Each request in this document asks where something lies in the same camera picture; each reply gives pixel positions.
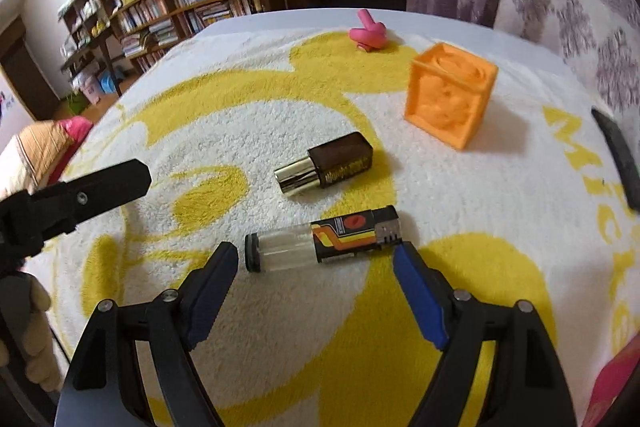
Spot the black orange lighter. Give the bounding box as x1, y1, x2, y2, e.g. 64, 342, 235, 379
244, 205, 401, 274

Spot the small pink toy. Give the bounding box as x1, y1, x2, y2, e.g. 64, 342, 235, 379
348, 9, 388, 52

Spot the person's left hand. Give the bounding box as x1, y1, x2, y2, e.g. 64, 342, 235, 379
22, 277, 62, 392

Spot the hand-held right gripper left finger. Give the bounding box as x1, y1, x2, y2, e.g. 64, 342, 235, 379
54, 242, 240, 427

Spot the white wall poster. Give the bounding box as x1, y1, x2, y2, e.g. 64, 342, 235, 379
0, 74, 36, 142

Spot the pink cloth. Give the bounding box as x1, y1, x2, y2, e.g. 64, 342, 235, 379
57, 117, 96, 141

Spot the blue storage bin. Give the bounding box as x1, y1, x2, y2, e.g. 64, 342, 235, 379
97, 69, 119, 96

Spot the light orange rubber cube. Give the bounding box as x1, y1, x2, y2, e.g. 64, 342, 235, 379
404, 42, 499, 152

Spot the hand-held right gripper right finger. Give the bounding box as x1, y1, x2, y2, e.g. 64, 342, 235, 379
392, 242, 593, 427

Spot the pink storage bin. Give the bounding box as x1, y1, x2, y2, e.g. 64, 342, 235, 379
82, 77, 103, 106

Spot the white yellow printed blanket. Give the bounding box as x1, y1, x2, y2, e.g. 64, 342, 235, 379
20, 9, 640, 427

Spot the pink tin container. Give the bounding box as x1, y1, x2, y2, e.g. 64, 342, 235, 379
582, 342, 640, 427

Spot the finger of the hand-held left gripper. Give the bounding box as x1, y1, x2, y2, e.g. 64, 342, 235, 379
60, 159, 152, 228

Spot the small open shelf rack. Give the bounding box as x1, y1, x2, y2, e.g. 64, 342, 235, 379
57, 0, 123, 98

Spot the black phone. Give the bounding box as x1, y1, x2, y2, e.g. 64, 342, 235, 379
591, 107, 640, 212

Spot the tan cushion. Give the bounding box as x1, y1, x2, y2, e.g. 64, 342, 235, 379
0, 119, 76, 198

